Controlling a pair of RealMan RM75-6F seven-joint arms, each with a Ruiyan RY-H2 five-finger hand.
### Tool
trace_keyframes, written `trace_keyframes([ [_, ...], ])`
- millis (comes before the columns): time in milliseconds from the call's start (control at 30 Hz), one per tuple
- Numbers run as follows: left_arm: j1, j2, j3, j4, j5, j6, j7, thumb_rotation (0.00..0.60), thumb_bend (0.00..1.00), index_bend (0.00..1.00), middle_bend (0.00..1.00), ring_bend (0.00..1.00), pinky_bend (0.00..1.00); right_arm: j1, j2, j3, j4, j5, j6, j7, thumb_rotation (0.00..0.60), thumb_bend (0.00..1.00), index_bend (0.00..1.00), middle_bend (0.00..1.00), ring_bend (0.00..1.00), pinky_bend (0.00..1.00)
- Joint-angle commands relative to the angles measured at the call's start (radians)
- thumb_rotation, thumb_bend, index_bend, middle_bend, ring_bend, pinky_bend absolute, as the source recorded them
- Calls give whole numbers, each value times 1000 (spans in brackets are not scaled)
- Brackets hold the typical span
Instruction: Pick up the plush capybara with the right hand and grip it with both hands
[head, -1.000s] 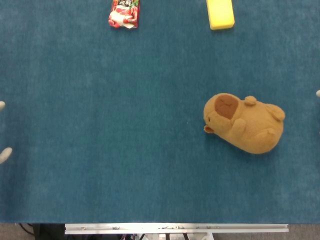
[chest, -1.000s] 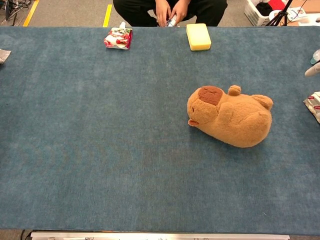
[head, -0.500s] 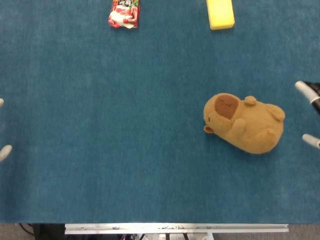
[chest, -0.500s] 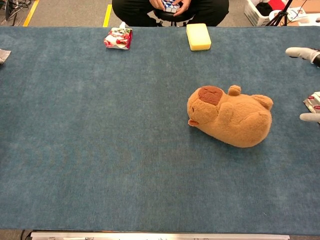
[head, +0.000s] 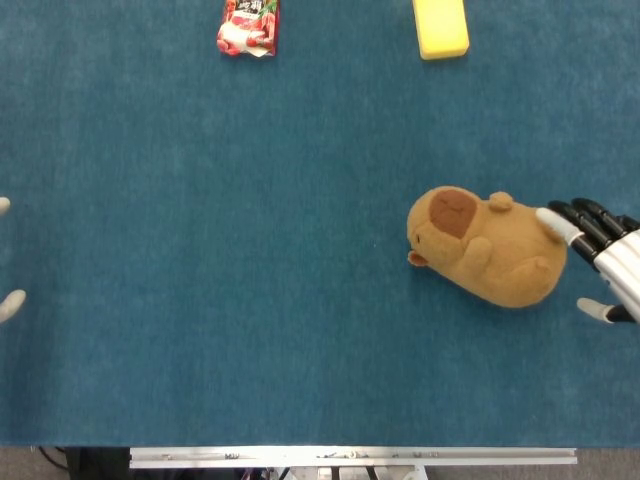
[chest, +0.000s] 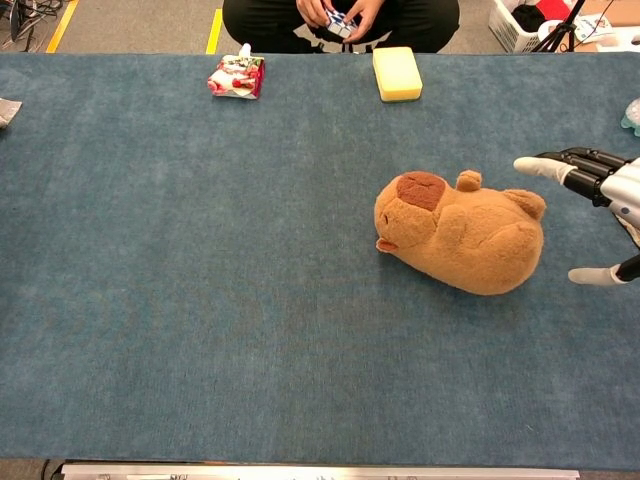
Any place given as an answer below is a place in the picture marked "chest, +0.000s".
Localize black cables bundle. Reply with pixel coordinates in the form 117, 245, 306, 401
0, 0, 65, 43

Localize grey crumpled cloth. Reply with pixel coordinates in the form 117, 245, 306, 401
0, 97, 24, 131

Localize brown capybara plush toy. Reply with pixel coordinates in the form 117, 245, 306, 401
373, 169, 547, 297

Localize yellow sponge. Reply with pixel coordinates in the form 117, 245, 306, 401
372, 46, 424, 104

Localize aluminium rail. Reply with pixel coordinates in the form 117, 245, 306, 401
59, 462, 581, 480

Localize teal spiky ball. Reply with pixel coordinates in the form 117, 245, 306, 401
620, 97, 640, 139

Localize red strawberry snack pouch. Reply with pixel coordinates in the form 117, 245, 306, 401
206, 43, 267, 101

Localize blue white puzzle cube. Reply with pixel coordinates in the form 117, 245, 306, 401
322, 5, 359, 39

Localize blue table cloth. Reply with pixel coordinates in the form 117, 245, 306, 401
0, 51, 640, 472

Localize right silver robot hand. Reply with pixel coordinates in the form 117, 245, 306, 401
513, 146, 640, 287

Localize person in black clothes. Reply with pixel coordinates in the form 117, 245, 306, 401
221, 0, 461, 55

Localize black tripod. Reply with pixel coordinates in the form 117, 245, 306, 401
530, 0, 587, 54

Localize white laundry basket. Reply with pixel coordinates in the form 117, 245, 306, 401
487, 0, 584, 54

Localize cardboard box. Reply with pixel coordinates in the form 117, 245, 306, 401
574, 0, 640, 53

